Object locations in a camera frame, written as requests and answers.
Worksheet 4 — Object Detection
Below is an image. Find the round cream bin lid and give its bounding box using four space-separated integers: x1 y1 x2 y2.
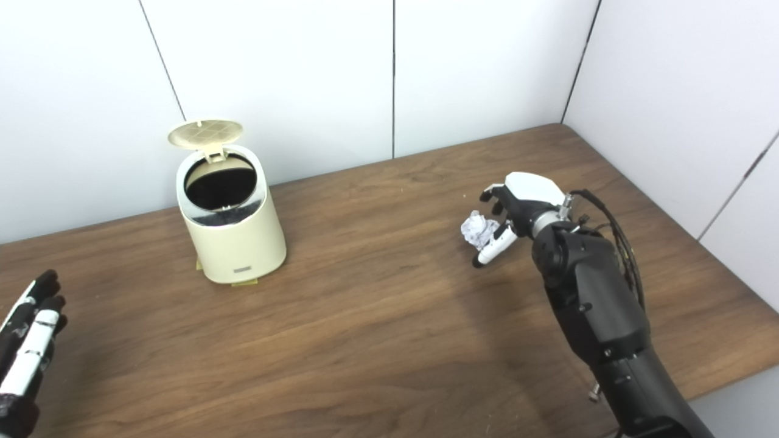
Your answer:
168 119 244 164

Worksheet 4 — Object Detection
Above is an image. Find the white paper ball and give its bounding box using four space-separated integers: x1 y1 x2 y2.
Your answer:
460 210 501 251

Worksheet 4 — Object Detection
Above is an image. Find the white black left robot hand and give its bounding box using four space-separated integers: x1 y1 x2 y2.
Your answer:
0 269 68 438

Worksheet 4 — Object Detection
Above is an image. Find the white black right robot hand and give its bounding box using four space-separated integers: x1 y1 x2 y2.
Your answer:
473 172 573 268

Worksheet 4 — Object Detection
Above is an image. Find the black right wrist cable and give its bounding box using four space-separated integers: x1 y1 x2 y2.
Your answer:
569 189 647 312

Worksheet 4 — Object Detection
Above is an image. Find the cream-colored bin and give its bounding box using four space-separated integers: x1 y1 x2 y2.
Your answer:
168 119 287 285

